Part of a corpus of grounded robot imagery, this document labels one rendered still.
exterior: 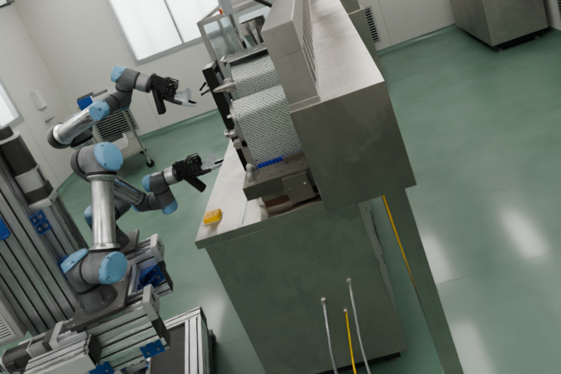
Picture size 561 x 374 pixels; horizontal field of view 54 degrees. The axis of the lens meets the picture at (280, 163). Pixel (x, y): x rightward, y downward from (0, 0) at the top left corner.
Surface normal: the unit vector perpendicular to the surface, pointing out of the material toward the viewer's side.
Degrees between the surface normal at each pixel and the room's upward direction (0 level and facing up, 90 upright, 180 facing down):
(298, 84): 90
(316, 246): 90
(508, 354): 0
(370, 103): 90
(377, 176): 90
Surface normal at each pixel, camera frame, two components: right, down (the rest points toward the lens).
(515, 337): -0.35, -0.87
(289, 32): -0.04, 0.38
